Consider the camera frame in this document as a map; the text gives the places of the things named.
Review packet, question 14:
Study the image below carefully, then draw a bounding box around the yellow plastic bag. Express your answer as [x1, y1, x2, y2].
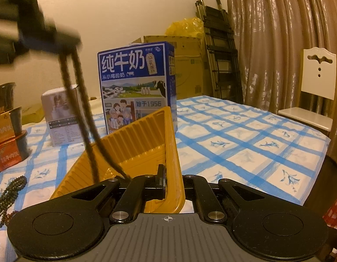
[165, 17, 205, 38]

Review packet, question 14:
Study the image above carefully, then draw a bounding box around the dark blue milk carton box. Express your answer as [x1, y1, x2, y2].
[97, 41, 178, 136]

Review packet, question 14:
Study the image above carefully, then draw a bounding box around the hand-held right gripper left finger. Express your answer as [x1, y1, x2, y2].
[71, 163, 168, 223]

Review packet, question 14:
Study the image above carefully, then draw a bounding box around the long dark bead strand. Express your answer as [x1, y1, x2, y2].
[57, 48, 131, 182]

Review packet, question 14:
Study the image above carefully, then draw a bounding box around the black instant rice bowl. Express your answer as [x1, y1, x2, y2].
[0, 82, 17, 113]

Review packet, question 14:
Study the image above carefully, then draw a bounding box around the red instant rice bowl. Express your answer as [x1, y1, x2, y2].
[0, 129, 29, 173]

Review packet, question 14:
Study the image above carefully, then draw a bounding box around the white wooden chair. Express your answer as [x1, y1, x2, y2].
[277, 47, 337, 137]

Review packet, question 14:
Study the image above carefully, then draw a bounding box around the pile of bead bracelets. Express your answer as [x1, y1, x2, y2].
[0, 176, 28, 228]

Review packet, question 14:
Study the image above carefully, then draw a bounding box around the gold label instant rice bowl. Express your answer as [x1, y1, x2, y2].
[0, 106, 23, 146]

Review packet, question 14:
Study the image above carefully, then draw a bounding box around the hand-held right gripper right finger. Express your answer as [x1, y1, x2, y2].
[183, 174, 265, 223]

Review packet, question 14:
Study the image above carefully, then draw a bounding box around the small white product box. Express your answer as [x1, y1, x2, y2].
[41, 85, 90, 147]

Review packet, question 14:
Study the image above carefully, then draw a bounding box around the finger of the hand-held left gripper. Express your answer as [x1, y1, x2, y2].
[14, 36, 79, 54]
[26, 5, 83, 45]

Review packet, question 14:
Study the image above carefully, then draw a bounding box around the beige shiny curtain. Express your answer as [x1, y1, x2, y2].
[225, 0, 337, 167]

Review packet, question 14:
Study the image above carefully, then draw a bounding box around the large cardboard box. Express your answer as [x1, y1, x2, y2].
[143, 34, 213, 100]

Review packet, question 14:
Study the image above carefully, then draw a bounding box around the red patterned bag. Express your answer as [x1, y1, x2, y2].
[322, 196, 337, 230]

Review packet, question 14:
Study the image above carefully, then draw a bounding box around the black folding ladder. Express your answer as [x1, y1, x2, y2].
[195, 0, 244, 105]

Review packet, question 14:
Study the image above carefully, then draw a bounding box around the orange plastic tray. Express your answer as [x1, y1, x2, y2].
[49, 105, 184, 214]

